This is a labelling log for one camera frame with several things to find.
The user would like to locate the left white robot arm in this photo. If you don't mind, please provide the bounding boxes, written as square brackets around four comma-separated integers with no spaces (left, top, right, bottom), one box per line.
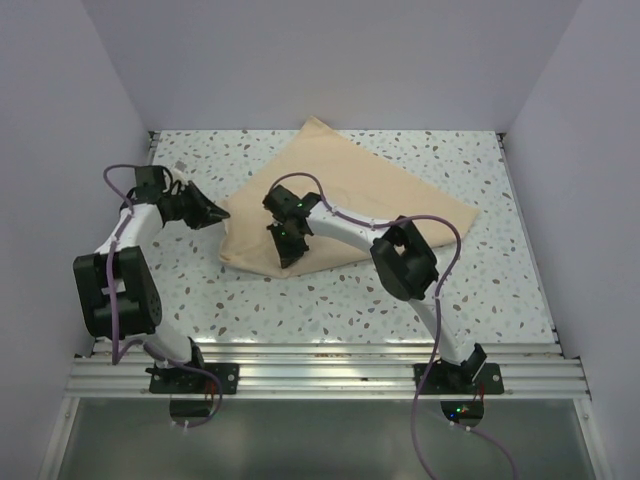
[73,164,230,393]

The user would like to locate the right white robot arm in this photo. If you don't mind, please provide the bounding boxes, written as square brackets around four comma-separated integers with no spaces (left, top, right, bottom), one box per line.
[263,185,486,393]

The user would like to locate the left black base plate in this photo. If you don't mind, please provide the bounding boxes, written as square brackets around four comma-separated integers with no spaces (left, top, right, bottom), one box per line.
[145,363,240,395]

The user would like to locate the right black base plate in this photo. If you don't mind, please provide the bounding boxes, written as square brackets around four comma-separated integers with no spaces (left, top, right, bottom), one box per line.
[412,360,505,395]

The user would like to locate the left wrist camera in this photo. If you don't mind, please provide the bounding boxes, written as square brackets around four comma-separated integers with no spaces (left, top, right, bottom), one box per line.
[169,161,189,183]

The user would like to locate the beige cloth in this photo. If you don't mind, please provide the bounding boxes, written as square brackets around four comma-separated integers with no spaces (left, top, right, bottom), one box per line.
[219,117,479,279]

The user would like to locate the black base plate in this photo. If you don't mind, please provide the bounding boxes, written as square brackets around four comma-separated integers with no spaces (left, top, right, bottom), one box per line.
[145,363,240,395]
[412,360,505,395]

